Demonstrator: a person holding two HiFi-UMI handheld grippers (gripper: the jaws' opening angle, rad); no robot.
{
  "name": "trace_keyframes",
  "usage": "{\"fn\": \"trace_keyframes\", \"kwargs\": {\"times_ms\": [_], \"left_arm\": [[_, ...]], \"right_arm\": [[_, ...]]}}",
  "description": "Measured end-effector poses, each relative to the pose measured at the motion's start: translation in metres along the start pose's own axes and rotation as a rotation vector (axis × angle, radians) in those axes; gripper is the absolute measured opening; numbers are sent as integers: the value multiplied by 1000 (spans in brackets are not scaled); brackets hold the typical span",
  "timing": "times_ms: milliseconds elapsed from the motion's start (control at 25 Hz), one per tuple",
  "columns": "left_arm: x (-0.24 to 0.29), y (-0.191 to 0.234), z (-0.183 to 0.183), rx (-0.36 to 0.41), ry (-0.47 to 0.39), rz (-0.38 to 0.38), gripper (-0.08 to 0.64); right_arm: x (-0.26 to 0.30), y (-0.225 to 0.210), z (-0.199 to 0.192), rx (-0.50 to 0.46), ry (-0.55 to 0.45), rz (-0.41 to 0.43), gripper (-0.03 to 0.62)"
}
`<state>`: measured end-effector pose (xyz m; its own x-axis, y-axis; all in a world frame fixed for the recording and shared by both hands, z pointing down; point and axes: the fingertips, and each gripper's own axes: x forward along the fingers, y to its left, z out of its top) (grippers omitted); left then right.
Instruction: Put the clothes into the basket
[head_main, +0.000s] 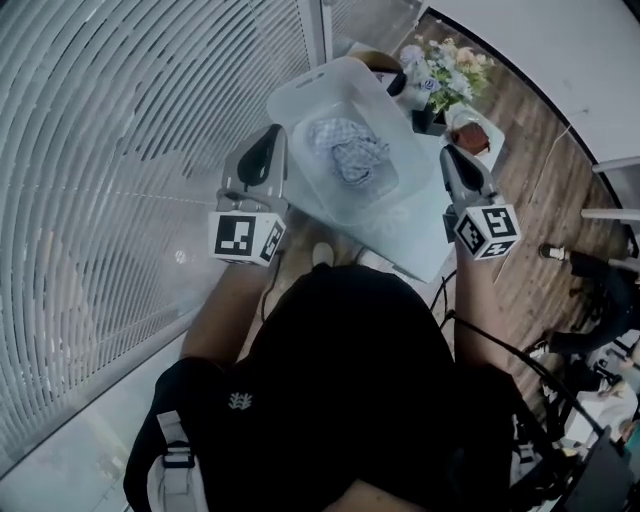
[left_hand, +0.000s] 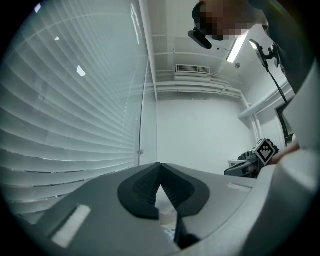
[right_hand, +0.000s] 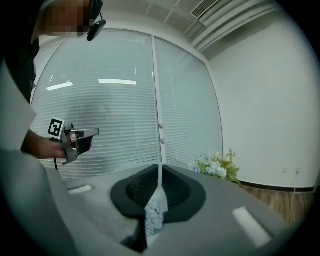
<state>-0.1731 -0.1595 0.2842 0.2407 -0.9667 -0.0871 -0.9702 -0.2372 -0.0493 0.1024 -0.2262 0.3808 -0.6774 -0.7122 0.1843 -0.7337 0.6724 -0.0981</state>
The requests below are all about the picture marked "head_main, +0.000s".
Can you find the grey backpack strap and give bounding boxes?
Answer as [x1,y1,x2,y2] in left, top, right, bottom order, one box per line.
[510,417,544,494]
[149,409,210,512]

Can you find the brown leather pouch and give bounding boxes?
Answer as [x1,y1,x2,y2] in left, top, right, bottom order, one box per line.
[452,122,494,154]

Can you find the white window blinds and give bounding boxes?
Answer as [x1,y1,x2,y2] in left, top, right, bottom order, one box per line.
[0,0,321,454]

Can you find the black cable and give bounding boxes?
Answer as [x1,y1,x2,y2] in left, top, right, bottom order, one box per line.
[258,249,286,324]
[429,269,616,451]

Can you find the pastel artificial flower bouquet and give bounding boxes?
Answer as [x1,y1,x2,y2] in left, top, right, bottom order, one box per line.
[398,36,497,114]

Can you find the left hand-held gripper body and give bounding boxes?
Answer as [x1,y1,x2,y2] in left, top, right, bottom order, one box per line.
[208,128,291,267]

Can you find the person's black shirt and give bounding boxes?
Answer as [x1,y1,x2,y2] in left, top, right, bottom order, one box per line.
[122,262,524,512]

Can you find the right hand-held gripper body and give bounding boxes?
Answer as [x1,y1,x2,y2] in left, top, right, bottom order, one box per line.
[439,152,523,263]

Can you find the translucent white plastic basket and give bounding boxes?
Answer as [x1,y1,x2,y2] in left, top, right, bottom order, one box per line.
[265,55,434,227]

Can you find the black flower vase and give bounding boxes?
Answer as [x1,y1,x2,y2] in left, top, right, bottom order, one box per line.
[410,106,448,137]

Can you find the person's right forearm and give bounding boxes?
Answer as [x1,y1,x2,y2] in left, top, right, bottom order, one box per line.
[449,238,504,374]

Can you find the white rectangular tray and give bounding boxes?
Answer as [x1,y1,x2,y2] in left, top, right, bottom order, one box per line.
[443,108,506,171]

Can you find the round brown wooden board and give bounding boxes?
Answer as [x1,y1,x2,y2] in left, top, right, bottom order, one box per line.
[348,49,403,74]

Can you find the blue white checked clothes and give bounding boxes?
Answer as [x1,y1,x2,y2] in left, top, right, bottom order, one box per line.
[306,117,391,187]

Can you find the white metal furniture leg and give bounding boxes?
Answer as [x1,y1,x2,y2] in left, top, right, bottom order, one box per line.
[591,155,640,175]
[580,208,640,222]

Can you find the black equipment box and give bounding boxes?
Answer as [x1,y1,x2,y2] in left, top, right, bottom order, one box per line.
[557,424,640,512]

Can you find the person's left forearm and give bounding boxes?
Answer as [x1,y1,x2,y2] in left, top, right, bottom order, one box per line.
[178,255,282,372]

